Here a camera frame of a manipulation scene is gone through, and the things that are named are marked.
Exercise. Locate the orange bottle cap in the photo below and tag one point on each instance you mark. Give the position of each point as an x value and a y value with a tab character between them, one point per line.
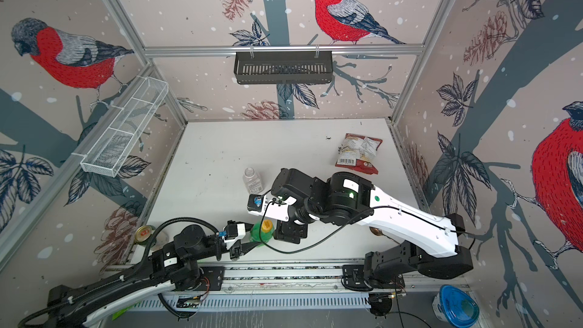
266	226

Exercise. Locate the clear plastic bottle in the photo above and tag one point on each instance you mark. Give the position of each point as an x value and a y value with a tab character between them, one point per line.
252	181

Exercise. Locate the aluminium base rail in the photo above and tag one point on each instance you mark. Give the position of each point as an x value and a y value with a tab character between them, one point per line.
299	276

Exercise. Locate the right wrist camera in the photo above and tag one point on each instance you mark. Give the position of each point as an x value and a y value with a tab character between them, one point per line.
275	208

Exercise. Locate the blue lidded container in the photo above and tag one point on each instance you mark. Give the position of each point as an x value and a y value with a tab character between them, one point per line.
453	306

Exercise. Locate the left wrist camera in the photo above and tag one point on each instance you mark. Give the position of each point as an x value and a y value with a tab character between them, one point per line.
233	231

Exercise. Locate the red snack bag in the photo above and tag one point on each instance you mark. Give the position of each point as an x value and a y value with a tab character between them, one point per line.
357	153

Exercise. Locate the green tin can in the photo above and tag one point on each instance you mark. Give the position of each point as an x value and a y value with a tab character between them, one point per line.
144	235

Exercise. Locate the white wire basket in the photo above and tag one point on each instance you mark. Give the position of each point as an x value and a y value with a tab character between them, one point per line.
107	156

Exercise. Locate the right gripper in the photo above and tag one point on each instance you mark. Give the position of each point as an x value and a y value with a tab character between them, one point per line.
289	228

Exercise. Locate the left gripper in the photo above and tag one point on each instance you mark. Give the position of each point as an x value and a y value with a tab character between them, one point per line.
239	246

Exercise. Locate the black hanging basket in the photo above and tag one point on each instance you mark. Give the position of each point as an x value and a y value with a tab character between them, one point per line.
297	67

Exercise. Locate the green snack packet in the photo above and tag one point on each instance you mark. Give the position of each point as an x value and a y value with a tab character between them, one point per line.
118	314

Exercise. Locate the green plastic bottle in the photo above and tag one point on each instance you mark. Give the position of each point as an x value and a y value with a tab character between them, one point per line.
257	235

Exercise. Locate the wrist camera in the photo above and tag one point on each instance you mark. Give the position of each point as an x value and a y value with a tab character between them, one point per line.
233	231
275	208

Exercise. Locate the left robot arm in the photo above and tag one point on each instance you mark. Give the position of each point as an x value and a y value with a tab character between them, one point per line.
175	266

